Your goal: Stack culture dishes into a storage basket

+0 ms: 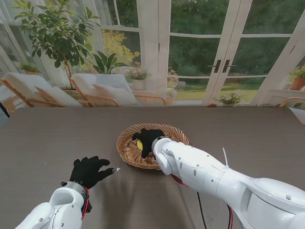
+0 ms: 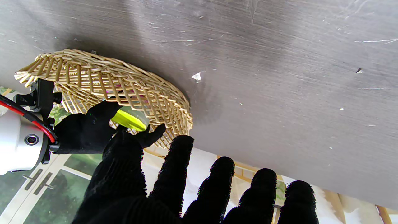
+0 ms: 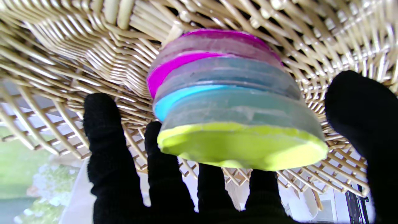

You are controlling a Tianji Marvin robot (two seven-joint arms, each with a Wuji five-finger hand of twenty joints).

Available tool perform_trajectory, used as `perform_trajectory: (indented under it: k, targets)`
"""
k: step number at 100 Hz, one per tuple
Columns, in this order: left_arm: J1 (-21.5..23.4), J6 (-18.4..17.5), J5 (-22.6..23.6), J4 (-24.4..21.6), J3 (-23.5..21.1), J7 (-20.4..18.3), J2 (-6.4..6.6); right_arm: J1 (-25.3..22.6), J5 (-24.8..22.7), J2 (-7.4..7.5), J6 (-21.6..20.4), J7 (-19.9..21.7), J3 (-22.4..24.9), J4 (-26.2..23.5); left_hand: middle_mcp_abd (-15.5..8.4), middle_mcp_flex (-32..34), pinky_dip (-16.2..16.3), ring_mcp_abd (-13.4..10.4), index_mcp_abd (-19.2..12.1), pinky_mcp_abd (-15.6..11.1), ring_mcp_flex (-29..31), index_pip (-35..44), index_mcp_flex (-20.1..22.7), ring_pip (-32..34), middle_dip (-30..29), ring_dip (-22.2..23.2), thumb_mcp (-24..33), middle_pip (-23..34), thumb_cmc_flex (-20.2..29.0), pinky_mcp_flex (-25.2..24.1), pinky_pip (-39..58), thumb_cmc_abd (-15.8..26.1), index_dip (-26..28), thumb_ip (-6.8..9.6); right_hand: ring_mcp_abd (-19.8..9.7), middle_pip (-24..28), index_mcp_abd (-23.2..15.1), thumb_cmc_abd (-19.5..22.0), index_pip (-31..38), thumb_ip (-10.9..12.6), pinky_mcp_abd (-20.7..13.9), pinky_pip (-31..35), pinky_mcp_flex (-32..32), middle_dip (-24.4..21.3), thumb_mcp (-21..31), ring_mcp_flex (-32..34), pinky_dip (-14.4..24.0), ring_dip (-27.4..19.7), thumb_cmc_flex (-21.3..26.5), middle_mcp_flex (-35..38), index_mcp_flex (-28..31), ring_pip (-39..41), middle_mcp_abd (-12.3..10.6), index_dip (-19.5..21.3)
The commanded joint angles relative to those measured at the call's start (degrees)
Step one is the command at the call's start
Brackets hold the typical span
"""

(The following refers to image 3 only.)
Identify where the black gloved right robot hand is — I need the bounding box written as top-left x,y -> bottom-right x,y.
82,70 -> 398,224

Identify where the yellow culture dish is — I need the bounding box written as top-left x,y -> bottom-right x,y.
157,90 -> 329,172

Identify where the cyan culture dish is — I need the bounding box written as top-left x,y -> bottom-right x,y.
153,57 -> 303,122

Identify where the magenta culture dish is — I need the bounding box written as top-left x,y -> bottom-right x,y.
146,29 -> 284,99

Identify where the oval wicker basket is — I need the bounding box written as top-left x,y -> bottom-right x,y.
0,0 -> 398,197

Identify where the printed conservatory backdrop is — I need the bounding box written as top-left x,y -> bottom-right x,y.
0,103 -> 378,224

